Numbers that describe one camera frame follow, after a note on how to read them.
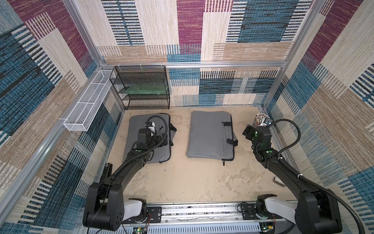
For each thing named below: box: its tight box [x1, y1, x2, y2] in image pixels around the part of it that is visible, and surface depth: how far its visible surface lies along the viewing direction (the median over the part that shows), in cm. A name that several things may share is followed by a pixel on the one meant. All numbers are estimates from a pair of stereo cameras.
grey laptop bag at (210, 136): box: [186, 110, 239, 166], surface depth 99 cm
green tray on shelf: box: [118, 84, 167, 95], surface depth 96 cm
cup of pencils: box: [254, 113, 270, 127], surface depth 91 cm
